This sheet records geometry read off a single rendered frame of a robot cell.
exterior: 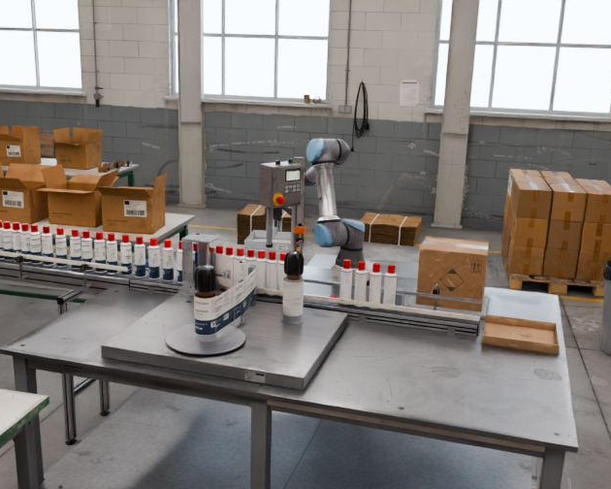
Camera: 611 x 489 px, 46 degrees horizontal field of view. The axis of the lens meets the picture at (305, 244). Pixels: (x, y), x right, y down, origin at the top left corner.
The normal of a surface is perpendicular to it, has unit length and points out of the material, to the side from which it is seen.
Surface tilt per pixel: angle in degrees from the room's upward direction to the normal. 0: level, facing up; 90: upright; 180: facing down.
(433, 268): 90
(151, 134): 90
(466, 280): 90
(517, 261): 90
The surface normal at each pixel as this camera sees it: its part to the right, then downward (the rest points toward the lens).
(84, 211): -0.20, 0.25
